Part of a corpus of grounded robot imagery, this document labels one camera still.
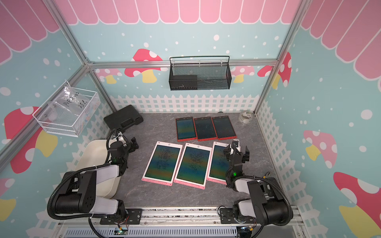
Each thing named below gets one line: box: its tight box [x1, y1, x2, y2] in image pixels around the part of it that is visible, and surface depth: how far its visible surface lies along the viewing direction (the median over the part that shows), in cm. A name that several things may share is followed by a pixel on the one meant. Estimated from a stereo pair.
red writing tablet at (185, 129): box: [175, 116, 198, 142], surface depth 112 cm
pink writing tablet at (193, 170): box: [173, 142, 213, 190], surface depth 93 cm
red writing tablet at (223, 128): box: [211, 115, 238, 141], surface depth 114 cm
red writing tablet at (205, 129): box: [193, 116, 218, 142], surface depth 112 cm
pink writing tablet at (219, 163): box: [206, 141, 230, 185], surface depth 94 cm
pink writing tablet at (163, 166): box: [141, 140, 184, 187], surface depth 94 cm
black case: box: [103, 104, 144, 133], surface depth 112 cm
